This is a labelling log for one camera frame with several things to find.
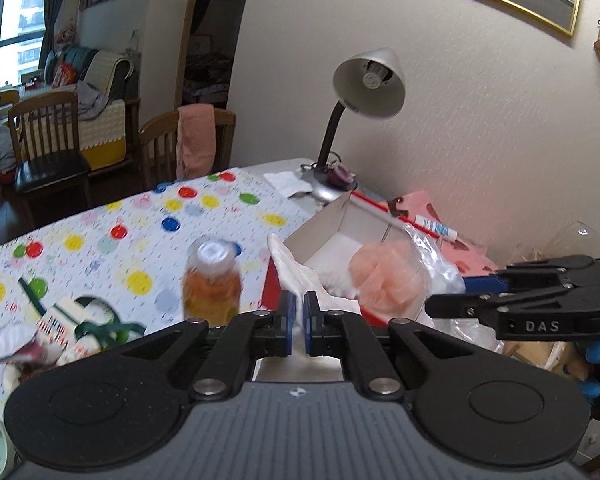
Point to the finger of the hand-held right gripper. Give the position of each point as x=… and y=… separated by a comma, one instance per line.
x=482, y=284
x=460, y=305

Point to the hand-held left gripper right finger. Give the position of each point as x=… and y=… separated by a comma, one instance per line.
x=311, y=322

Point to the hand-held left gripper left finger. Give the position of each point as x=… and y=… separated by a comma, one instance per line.
x=286, y=322

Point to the clear plastic bag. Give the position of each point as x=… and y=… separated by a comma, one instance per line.
x=440, y=270

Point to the white cloth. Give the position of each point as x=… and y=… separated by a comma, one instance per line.
x=300, y=275

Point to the red and white cardboard box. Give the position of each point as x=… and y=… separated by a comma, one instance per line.
x=350, y=220

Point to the christmas print cloth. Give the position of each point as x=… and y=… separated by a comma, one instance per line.
x=60, y=320

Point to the person's right hand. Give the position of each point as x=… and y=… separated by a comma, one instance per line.
x=597, y=351

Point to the white toothpaste tube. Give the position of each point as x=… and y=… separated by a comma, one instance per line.
x=435, y=226

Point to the orange drink bottle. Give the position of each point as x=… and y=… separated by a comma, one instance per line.
x=210, y=290

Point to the white tissue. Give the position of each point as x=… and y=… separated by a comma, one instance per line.
x=285, y=182

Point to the polka dot tablecloth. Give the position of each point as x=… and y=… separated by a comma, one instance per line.
x=130, y=240

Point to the pink towel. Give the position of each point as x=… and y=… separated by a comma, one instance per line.
x=195, y=140

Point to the silver desk lamp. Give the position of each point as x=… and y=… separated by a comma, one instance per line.
x=387, y=102

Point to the sofa with cream cover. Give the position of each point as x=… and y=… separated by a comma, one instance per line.
x=105, y=130

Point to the wooden chair with dark seat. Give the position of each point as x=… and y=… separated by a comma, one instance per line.
x=50, y=170

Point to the lilac garment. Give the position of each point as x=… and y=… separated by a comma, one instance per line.
x=91, y=100

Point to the red printed cushion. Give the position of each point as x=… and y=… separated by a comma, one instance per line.
x=64, y=75

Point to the dark curtain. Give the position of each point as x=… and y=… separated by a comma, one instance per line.
x=60, y=5

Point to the window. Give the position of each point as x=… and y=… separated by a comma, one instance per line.
x=15, y=25

